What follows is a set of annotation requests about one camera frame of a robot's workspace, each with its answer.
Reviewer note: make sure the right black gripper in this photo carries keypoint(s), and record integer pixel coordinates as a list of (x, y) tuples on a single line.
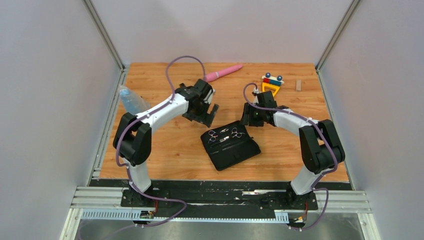
[(247, 117)]

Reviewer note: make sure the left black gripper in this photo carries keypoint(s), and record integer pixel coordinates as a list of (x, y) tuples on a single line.
[(205, 118)]

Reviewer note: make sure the silver thinning scissors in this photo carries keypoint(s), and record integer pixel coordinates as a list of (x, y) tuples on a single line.
[(235, 133)]

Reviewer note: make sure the black zip tool case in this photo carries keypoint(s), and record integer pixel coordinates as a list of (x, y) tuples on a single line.
[(232, 151)]

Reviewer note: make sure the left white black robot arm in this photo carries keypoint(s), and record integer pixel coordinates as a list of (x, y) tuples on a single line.
[(133, 138)]

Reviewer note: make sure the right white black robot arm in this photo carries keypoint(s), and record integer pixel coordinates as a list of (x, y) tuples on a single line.
[(320, 145)]

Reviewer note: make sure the pink cylindrical wand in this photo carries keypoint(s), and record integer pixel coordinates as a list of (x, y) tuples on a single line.
[(210, 77)]

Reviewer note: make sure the colourful toy block bar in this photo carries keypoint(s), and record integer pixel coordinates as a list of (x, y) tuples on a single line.
[(273, 80)]

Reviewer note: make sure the small wooden block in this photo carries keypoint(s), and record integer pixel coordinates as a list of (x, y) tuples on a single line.
[(298, 85)]

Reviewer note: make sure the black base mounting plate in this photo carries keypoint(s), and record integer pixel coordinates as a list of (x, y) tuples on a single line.
[(219, 199)]

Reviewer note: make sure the yellow triangular toy frame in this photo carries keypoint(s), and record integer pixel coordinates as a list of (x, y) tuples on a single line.
[(268, 87)]

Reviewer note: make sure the aluminium front rail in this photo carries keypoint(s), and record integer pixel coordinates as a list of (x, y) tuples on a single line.
[(103, 203)]

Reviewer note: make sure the left aluminium corner post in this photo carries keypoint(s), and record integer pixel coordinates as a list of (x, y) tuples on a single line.
[(92, 11)]

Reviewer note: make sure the aluminium corner post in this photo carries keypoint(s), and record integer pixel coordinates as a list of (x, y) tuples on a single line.
[(92, 11), (337, 34)]

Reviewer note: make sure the right aluminium corner post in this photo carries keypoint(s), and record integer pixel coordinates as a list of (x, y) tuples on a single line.
[(337, 34)]

